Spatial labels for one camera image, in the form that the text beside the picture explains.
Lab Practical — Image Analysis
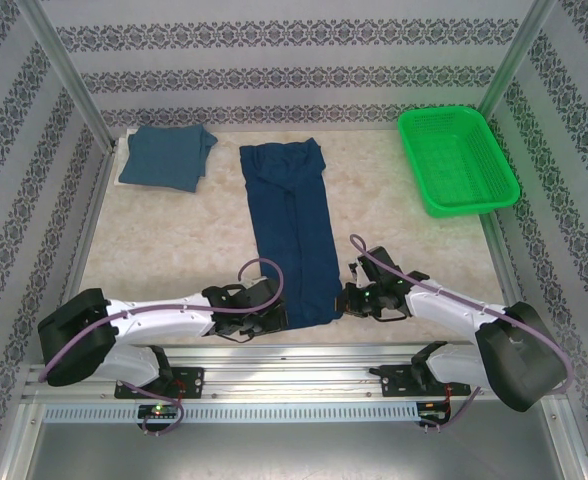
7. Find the slotted grey cable duct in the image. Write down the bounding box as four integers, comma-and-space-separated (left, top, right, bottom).
43, 401, 421, 424

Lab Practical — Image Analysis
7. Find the black base plate of left arm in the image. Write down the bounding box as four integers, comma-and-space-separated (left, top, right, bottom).
114, 366, 206, 400

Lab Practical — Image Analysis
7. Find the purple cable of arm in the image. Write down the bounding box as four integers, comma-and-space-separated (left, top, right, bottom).
349, 233, 576, 434
42, 256, 287, 437

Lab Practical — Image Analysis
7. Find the black base plate of right arm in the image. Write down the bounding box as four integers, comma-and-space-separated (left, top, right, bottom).
380, 363, 472, 399

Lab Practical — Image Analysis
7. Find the aluminium rail frame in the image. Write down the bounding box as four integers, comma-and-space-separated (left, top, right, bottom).
21, 341, 569, 402

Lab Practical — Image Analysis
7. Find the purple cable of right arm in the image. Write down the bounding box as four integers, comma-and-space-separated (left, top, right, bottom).
349, 233, 576, 434

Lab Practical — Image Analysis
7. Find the small circuit board orange label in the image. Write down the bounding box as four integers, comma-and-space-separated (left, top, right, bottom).
417, 399, 452, 421

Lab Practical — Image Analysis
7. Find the navy blue printed t-shirt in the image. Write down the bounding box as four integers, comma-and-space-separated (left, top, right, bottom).
237, 139, 345, 332

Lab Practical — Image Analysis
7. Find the green plastic basket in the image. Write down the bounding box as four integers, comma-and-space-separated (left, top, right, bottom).
397, 105, 521, 220

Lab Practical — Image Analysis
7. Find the small circuit board green light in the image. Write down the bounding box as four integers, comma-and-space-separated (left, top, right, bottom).
137, 403, 179, 420

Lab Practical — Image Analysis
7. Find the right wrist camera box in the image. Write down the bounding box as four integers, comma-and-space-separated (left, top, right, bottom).
350, 255, 371, 286

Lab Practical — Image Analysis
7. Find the aluminium side rail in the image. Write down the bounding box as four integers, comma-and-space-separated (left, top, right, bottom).
482, 213, 541, 357
43, 141, 121, 364

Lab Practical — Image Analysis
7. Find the teal folded t-shirt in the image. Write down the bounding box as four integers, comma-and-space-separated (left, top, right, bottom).
118, 124, 220, 195

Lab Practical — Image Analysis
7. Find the aluminium frame post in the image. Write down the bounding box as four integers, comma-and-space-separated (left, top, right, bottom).
476, 0, 560, 117
21, 0, 118, 151

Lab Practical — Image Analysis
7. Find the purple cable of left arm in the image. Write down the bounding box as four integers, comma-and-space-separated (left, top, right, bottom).
42, 256, 287, 437

